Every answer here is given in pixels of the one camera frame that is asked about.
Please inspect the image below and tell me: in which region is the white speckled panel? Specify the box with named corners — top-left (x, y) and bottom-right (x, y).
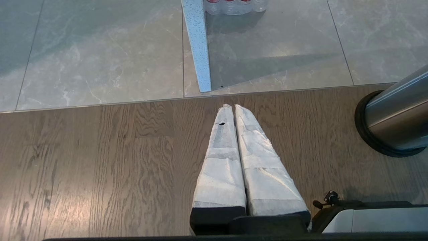
top-left (181, 0), bottom-right (212, 93)

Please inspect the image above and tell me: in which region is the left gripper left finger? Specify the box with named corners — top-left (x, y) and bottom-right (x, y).
top-left (190, 104), bottom-right (247, 235)

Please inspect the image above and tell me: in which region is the shrink-wrapped water bottle pack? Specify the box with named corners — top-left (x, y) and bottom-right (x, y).
top-left (204, 0), bottom-right (269, 15)

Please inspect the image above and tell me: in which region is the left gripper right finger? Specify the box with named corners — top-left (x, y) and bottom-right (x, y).
top-left (234, 104), bottom-right (311, 234)

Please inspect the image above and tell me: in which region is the silver metal column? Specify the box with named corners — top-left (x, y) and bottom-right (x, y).
top-left (354, 65), bottom-right (428, 158)

